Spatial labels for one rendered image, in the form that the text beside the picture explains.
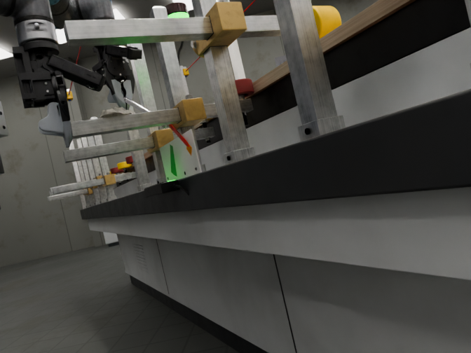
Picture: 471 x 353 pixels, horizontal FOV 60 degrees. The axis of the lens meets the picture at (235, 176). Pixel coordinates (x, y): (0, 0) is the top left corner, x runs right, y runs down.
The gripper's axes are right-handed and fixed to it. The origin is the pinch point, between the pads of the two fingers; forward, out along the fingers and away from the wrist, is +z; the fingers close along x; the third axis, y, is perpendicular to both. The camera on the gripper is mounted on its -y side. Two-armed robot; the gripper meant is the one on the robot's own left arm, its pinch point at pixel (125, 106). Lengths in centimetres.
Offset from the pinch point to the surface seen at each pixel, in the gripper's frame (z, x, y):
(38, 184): -47, -249, 713
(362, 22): 6, -3, -69
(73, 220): 37, -282, 673
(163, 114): 8.8, 7.2, -24.4
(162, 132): 9.5, -5.5, -6.2
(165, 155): 16.3, -2.3, -9.6
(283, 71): 5.7, -11.7, -45.8
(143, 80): -7.8, -8.3, 0.5
